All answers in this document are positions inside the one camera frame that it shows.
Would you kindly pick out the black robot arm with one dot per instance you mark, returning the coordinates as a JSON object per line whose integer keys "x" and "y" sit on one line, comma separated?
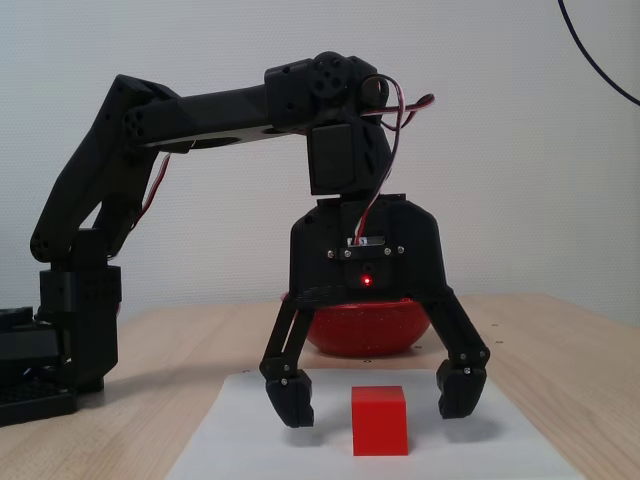
{"x": 215, "y": 107}

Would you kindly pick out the red speckled bowl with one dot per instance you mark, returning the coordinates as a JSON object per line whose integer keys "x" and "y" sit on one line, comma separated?
{"x": 365, "y": 330}

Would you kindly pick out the red cube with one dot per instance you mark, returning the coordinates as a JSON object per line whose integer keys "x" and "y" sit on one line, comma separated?
{"x": 379, "y": 425}

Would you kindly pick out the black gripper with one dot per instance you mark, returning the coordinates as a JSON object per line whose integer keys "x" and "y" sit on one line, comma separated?
{"x": 320, "y": 250}

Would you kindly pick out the white paper sheet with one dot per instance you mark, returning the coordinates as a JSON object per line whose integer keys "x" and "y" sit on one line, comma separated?
{"x": 240, "y": 440}

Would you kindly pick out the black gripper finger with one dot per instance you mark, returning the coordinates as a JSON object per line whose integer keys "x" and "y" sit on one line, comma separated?
{"x": 462, "y": 385}
{"x": 290, "y": 395}

